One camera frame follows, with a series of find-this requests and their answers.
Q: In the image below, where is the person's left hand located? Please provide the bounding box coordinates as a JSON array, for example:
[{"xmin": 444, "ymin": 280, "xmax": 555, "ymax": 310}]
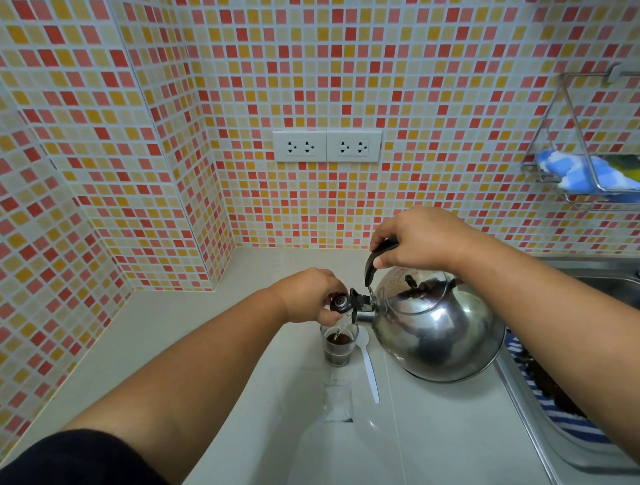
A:
[{"xmin": 270, "ymin": 268, "xmax": 349, "ymax": 327}]

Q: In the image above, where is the person's right hand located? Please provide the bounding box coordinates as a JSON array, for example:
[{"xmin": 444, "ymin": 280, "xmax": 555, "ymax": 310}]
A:
[{"xmin": 369, "ymin": 206, "xmax": 477, "ymax": 273}]

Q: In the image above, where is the stainless steel whistling kettle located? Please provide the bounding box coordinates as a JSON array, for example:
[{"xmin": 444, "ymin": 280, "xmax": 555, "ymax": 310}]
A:
[{"xmin": 330, "ymin": 239, "xmax": 507, "ymax": 384}]

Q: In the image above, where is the person's right forearm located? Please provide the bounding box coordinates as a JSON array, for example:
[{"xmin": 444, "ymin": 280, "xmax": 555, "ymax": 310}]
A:
[{"xmin": 456, "ymin": 220, "xmax": 640, "ymax": 463}]

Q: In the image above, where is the person's left forearm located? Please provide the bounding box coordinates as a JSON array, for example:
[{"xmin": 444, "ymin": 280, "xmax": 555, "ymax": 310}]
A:
[{"xmin": 65, "ymin": 286, "xmax": 292, "ymax": 485}]

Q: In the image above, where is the glass cup of coffee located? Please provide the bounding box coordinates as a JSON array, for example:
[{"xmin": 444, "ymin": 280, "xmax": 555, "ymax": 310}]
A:
[{"xmin": 320, "ymin": 324, "xmax": 359, "ymax": 368}]

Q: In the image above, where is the white plastic spoon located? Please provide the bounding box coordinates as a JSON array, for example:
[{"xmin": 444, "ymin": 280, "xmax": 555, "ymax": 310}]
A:
[{"xmin": 354, "ymin": 327, "xmax": 381, "ymax": 404}]

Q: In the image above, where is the clear empty sachet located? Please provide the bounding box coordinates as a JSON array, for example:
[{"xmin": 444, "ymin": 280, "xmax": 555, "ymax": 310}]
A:
[{"xmin": 322, "ymin": 382, "xmax": 354, "ymax": 424}]

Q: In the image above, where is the blue white checked cloth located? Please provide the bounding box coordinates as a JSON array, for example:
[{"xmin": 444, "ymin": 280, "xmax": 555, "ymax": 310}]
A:
[{"xmin": 536, "ymin": 148, "xmax": 640, "ymax": 205}]

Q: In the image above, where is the stainless steel sink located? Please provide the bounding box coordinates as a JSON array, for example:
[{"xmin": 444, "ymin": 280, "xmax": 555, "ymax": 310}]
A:
[{"xmin": 492, "ymin": 257, "xmax": 640, "ymax": 485}]

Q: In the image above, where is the blue white striped cloth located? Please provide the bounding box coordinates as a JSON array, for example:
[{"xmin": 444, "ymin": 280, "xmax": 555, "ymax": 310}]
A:
[{"xmin": 504, "ymin": 332, "xmax": 614, "ymax": 445}]

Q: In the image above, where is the yellow green sponge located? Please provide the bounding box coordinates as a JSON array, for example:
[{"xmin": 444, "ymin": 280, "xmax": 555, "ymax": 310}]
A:
[{"xmin": 606, "ymin": 155, "xmax": 640, "ymax": 184}]

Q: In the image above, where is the black sleeve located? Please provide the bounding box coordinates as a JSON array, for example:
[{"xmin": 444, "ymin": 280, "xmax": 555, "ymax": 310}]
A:
[{"xmin": 0, "ymin": 430, "xmax": 168, "ymax": 485}]

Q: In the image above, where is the white wall socket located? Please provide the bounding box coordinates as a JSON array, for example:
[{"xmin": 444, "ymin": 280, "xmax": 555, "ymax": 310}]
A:
[
  {"xmin": 326, "ymin": 130, "xmax": 382, "ymax": 163},
  {"xmin": 273, "ymin": 130, "xmax": 328, "ymax": 163}
]

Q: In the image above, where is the chrome wire wall rack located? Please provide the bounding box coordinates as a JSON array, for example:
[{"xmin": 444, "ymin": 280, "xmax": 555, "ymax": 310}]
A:
[{"xmin": 521, "ymin": 64, "xmax": 640, "ymax": 211}]

